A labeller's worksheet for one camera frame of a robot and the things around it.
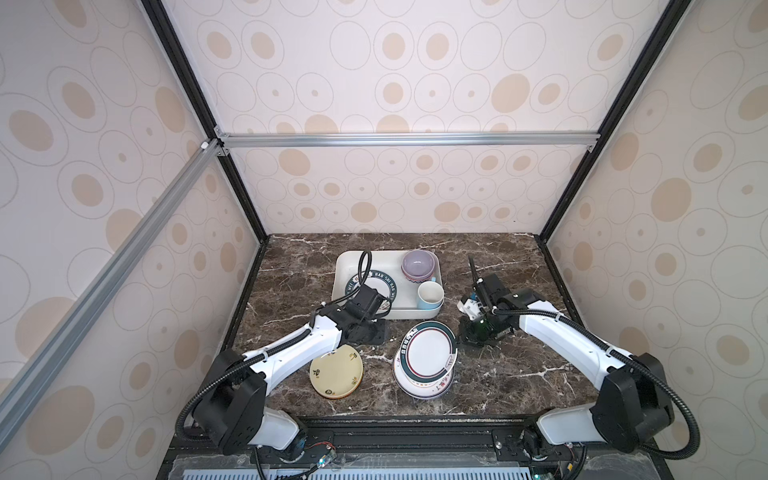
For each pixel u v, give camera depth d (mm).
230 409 412
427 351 869
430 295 970
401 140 853
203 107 832
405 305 982
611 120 865
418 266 1083
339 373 839
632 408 415
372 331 738
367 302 655
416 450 743
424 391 811
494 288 673
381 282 1056
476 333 715
